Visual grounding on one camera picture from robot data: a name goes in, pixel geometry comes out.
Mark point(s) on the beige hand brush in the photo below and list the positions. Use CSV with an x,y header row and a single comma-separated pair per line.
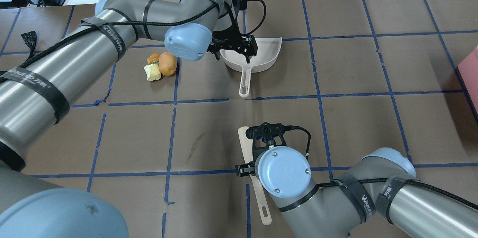
x,y
249,170

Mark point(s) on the beige plastic dustpan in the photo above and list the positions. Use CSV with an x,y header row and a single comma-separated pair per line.
x,y
266,57

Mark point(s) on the round orange bread bun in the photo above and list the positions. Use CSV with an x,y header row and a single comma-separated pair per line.
x,y
167,63

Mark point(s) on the orange yellow bread piece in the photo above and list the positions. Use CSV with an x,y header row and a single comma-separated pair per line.
x,y
153,58

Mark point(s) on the bin with black bag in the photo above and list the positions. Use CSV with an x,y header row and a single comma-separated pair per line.
x,y
30,39

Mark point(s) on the pink box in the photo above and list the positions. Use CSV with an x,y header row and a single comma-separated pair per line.
x,y
468,69

